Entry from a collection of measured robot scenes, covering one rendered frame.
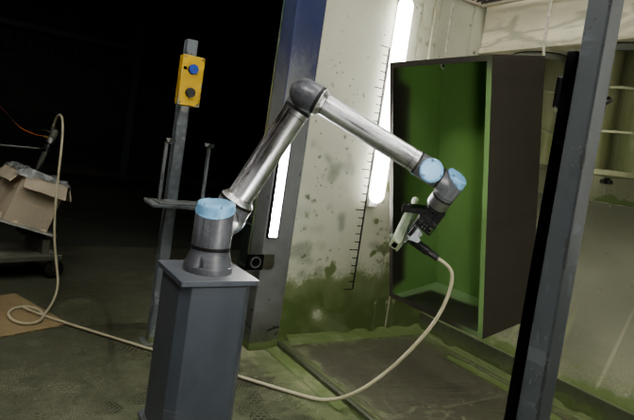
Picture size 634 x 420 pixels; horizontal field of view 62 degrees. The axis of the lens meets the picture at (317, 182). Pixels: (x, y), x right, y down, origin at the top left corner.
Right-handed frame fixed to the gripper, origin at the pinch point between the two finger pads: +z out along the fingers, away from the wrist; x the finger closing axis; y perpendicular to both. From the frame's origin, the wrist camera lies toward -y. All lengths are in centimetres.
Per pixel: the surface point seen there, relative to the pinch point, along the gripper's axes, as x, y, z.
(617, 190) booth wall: 132, 100, -36
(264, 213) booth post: 36, -65, 56
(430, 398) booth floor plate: 3, 57, 68
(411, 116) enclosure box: 59, -27, -28
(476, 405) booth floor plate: 9, 78, 61
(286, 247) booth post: 38, -45, 69
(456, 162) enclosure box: 64, 5, -19
